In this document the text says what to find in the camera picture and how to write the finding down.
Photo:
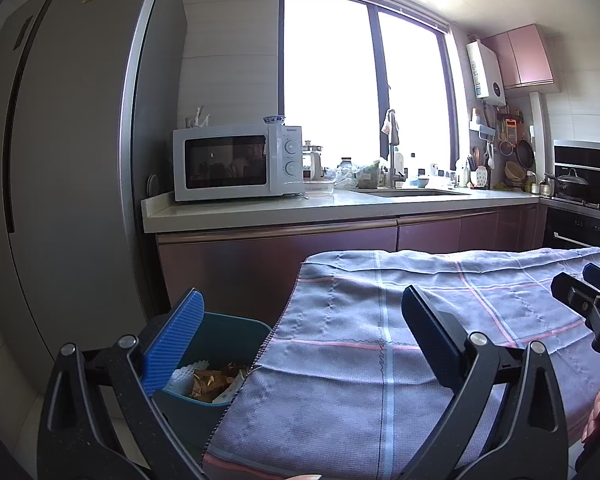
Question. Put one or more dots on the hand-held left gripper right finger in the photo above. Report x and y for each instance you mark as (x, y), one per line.
(427, 332)

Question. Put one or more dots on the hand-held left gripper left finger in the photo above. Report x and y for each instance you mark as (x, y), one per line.
(177, 340)

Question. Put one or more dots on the white foam fruit net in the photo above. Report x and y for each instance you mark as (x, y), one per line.
(182, 377)

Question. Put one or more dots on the teal trash bin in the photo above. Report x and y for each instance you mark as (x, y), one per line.
(230, 335)

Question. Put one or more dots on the golden snack wrapper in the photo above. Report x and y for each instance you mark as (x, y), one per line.
(212, 382)

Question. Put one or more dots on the black built-in oven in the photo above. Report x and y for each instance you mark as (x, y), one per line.
(580, 232)

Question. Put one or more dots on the purple checked tablecloth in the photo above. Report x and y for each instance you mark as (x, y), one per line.
(355, 385)

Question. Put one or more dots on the black wok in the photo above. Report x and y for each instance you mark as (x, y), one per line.
(570, 182)

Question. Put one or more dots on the black range hood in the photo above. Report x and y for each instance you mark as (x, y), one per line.
(587, 157)

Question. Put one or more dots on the purple base cabinets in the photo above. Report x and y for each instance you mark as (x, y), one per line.
(280, 260)

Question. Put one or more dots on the woven basket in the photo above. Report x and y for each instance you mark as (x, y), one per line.
(515, 172)

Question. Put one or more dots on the hanging black frying pan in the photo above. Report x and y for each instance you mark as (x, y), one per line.
(525, 152)

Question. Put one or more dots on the small blue bowl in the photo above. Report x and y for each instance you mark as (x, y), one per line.
(423, 182)

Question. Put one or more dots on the white dotted utensil holder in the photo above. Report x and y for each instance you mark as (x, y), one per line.
(481, 177)

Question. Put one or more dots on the grey kitchen countertop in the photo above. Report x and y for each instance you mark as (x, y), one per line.
(330, 207)

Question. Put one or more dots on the white soap bottle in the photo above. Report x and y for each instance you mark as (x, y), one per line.
(399, 162)

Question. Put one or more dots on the clear plastic bag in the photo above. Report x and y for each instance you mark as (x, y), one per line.
(355, 176)

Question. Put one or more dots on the clear glass container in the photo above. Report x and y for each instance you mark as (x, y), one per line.
(319, 188)

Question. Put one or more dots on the white microwave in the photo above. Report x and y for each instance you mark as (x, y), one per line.
(230, 162)

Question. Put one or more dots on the metal kitchen faucet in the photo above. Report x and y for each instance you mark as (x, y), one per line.
(392, 150)

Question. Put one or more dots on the glass jug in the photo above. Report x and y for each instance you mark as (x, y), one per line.
(313, 160)

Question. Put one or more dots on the grey refrigerator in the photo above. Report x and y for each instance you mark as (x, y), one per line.
(70, 160)

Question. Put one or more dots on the white water heater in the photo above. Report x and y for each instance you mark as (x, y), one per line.
(485, 72)

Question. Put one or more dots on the pink upper cabinet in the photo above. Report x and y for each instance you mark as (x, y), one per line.
(522, 55)

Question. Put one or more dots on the blue white porcelain bowl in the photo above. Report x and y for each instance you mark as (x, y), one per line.
(273, 120)

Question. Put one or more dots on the kitchen window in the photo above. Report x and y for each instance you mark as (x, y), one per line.
(355, 85)

